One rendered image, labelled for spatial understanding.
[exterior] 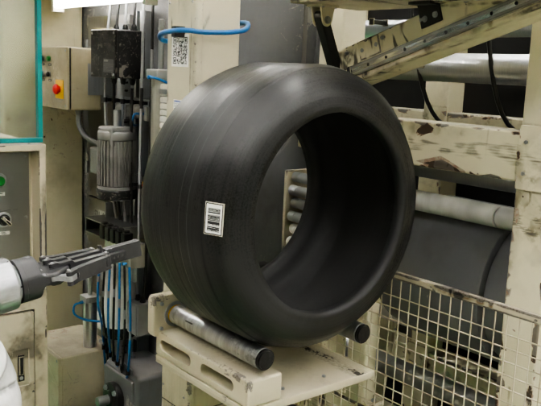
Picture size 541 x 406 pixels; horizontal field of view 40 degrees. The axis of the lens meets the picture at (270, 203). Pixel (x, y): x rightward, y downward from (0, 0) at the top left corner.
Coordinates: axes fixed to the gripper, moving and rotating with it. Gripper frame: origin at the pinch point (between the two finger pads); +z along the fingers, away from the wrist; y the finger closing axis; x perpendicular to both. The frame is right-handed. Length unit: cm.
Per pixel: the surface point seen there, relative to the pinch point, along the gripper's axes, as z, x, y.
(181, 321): 21.4, 26.4, 18.1
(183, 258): 11.6, 4.0, -2.1
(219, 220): 13.9, -5.0, -11.9
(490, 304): 70, 24, -30
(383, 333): 116, 71, 45
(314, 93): 38.1, -24.8, -12.3
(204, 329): 21.6, 25.8, 9.2
